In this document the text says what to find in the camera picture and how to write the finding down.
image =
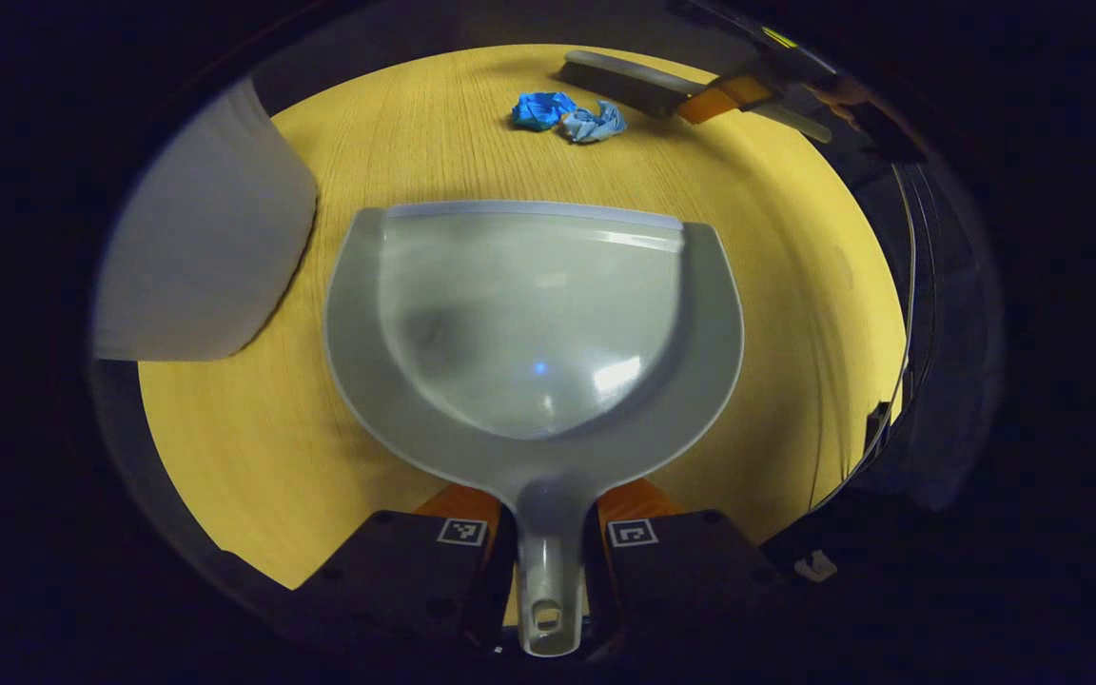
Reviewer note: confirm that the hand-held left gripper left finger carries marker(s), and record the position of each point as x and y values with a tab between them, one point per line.
396	571

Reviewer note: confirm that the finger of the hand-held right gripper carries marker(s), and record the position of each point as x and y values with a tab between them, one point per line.
719	98

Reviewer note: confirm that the light blue paper ball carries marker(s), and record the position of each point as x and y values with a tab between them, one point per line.
596	124

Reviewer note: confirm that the small grey broom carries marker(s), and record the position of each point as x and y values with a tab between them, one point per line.
624	84

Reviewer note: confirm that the grey plastic garbage bin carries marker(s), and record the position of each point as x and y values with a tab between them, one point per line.
205	238

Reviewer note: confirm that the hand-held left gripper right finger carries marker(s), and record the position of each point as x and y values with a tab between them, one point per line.
691	571

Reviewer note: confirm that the grey plastic dustpan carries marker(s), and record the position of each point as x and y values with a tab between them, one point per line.
529	314

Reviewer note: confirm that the small white plastic clip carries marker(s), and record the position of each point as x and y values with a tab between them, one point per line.
815	567

